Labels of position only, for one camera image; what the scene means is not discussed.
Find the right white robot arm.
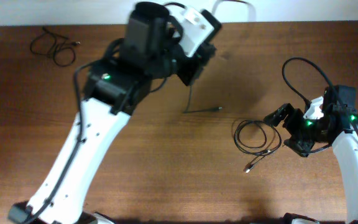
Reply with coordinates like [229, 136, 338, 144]
[264, 85, 358, 223]

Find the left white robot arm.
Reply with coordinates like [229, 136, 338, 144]
[7, 1, 222, 223]

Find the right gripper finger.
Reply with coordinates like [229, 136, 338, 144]
[284, 139, 310, 157]
[263, 103, 295, 127]

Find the thin black USB cable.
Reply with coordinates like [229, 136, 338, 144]
[29, 26, 81, 68]

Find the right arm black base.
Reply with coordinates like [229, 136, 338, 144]
[283, 213, 320, 224]

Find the black USB cable long tail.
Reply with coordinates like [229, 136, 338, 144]
[182, 0, 257, 114]

